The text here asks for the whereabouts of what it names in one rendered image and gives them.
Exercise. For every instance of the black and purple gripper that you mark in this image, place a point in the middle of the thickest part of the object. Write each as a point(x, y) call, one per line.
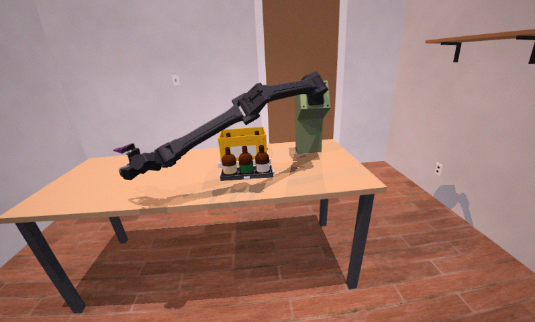
point(127, 148)

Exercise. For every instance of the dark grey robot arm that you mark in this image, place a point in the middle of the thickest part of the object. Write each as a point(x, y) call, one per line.
point(251, 103)

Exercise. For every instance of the yellow bottle crate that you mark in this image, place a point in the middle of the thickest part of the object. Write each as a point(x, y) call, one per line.
point(242, 137)

